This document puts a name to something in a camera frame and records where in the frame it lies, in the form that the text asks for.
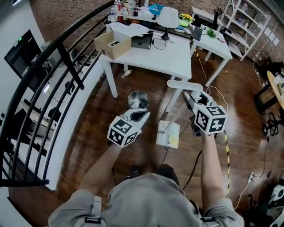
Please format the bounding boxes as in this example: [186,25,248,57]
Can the person's left forearm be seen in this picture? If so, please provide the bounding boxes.
[78,141,124,196]

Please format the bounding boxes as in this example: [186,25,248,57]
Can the small green plant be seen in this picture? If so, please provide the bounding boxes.
[205,27,217,39]

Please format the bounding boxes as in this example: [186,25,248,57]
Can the white floor cable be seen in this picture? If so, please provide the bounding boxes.
[198,58,229,108]
[233,181,252,211]

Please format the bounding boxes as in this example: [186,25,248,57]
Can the wide white desk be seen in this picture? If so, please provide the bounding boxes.
[99,30,193,114]

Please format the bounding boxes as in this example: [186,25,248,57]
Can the person's dark trousers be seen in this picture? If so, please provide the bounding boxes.
[154,163,180,186]

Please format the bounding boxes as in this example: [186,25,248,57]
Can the low white table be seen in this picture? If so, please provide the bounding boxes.
[189,6,224,31]

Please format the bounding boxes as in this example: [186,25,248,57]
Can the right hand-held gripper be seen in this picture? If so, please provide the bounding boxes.
[182,90,229,138]

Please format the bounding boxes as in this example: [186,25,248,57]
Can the round wooden table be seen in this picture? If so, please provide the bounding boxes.
[253,70,284,110]

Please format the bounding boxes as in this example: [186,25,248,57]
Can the person's grey top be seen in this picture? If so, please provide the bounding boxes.
[48,172,245,227]

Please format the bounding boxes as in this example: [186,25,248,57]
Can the black metal railing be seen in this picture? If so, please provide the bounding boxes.
[0,0,119,188]

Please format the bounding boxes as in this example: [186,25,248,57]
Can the white table lamp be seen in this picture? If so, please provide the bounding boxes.
[155,6,180,41]

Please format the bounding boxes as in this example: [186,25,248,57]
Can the white metal shelf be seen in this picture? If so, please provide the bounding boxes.
[220,0,272,62]

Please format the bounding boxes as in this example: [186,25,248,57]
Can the open cardboard box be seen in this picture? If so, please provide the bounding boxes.
[93,29,133,60]

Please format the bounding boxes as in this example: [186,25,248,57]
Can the narrow white desk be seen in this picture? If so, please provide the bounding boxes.
[189,24,233,87]

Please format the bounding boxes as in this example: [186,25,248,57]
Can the black tripod stand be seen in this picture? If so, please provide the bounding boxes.
[262,110,282,137]

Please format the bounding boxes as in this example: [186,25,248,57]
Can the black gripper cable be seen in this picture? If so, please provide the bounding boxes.
[182,150,203,191]

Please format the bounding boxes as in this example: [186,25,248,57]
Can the blue tray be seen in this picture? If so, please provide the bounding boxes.
[147,4,167,16]

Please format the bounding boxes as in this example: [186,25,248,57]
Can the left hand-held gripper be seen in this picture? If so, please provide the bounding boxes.
[106,108,151,149]

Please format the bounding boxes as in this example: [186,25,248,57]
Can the long yellow-black floor tape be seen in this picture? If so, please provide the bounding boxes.
[223,130,232,198]

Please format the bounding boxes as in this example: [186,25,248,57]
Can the person's left black shoe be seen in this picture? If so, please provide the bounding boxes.
[127,164,142,178]

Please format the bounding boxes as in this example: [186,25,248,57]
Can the clear plastic bottle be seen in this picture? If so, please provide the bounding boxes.
[120,69,133,80]

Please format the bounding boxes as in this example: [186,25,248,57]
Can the white paper sheets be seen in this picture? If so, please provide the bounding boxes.
[108,22,150,37]

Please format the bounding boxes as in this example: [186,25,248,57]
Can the yellow flower pot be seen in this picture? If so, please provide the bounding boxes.
[178,12,195,27]

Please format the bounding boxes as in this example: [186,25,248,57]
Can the dark grey flat box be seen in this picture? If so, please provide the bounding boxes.
[130,31,154,50]

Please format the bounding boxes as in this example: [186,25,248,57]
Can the silver metal trash bin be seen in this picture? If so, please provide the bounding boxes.
[127,90,150,111]

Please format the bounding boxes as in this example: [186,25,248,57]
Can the person's right forearm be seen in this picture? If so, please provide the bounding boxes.
[200,133,226,211]

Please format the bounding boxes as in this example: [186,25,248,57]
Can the black tablet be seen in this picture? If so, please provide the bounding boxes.
[191,26,203,41]

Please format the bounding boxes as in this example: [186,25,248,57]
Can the cluster of drink bottles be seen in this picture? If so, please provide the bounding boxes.
[107,0,141,23]

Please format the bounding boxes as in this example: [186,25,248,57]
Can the black wall display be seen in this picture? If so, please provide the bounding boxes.
[4,29,43,80]

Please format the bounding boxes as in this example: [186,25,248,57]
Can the white round robot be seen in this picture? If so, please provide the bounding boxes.
[268,183,284,209]

